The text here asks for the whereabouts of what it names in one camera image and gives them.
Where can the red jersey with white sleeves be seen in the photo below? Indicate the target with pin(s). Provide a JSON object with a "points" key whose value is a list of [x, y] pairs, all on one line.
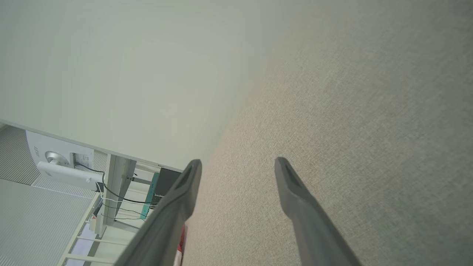
{"points": [[181, 240]]}

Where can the wide white partition panel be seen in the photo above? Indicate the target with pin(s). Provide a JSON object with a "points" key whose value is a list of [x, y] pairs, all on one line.
{"points": [[129, 74]]}

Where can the white metal frame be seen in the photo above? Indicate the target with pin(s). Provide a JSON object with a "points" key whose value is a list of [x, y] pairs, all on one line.
{"points": [[79, 242]]}

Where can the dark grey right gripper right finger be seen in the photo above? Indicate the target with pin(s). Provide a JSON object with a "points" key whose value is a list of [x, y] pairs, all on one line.
{"points": [[314, 229]]}

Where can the black box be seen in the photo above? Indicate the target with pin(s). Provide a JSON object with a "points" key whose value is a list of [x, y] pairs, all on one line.
{"points": [[168, 181]]}

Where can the teal bar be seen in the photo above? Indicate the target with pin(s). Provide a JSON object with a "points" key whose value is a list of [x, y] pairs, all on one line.
{"points": [[150, 195]]}

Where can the grey desk leg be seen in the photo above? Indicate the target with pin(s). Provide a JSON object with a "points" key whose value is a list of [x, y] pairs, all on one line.
{"points": [[114, 184]]}

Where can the white monitor with stand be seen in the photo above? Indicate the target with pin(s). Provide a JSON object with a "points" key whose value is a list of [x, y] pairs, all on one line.
{"points": [[55, 159]]}

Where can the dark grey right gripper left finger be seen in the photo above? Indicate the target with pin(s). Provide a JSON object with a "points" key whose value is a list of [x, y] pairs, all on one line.
{"points": [[166, 221]]}

